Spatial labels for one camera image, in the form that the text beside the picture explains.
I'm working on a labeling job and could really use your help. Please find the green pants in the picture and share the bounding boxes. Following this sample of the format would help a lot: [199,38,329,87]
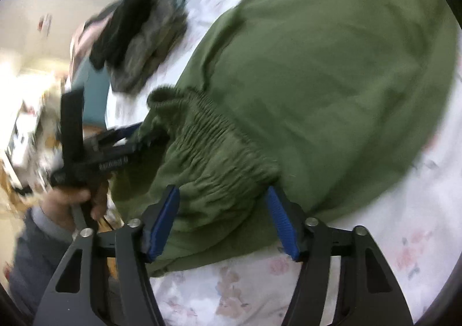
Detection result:
[108,0,461,278]

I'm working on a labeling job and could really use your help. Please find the person's left forearm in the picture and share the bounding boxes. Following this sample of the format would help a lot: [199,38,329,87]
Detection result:
[7,205,78,312]

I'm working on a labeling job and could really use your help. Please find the black folded pants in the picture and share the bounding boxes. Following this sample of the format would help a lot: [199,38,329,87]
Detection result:
[88,0,157,70]

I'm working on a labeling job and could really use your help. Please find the pink clothing pile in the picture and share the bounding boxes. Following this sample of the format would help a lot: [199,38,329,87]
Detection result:
[70,12,116,59]

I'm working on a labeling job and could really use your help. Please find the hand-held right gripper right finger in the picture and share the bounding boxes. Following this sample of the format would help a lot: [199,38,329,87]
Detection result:
[264,185,414,326]

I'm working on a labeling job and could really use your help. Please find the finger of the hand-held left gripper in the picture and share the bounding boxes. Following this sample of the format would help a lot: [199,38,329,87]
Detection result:
[97,122,144,144]
[113,130,169,158]

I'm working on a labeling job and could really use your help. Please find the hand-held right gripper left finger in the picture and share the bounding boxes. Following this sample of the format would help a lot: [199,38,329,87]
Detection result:
[32,184,181,326]

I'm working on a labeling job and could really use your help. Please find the camouflage folded pants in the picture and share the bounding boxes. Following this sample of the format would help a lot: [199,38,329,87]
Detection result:
[110,0,188,93]

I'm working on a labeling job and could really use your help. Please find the small wall shelf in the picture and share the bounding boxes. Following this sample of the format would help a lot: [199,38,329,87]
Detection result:
[38,14,53,37]

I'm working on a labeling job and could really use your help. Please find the person's left hand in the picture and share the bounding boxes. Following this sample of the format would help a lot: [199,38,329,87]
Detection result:
[40,181,109,233]

